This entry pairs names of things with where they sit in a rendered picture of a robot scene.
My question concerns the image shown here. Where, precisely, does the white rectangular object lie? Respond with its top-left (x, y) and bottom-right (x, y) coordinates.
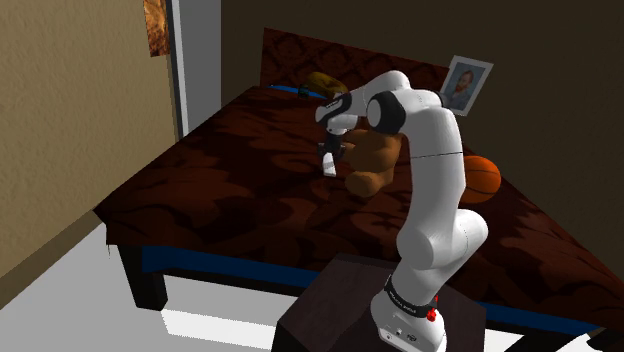
top-left (321, 151), bottom-right (339, 178)

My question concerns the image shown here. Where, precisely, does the orange basketball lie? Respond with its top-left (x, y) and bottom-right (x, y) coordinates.
top-left (460, 154), bottom-right (503, 205)

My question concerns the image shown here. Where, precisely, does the brown teddy bear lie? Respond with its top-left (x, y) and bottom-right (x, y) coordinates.
top-left (340, 127), bottom-right (406, 199)

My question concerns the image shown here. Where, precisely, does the grey door with white frame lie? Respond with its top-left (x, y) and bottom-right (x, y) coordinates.
top-left (165, 0), bottom-right (223, 141)

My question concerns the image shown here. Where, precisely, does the brown wall picture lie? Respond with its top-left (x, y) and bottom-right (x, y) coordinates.
top-left (142, 0), bottom-right (172, 58)

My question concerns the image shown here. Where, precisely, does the framed portrait picture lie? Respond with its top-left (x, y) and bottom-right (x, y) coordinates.
top-left (439, 54), bottom-right (495, 117)

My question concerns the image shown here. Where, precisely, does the yellow rounded object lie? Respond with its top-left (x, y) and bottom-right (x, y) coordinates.
top-left (305, 71), bottom-right (350, 100)

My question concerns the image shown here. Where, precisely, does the bed with dark red cover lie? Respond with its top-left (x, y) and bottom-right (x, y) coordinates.
top-left (92, 26), bottom-right (624, 352)

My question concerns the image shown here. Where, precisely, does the dark robot stand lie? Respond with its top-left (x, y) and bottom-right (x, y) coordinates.
top-left (270, 252), bottom-right (489, 352)

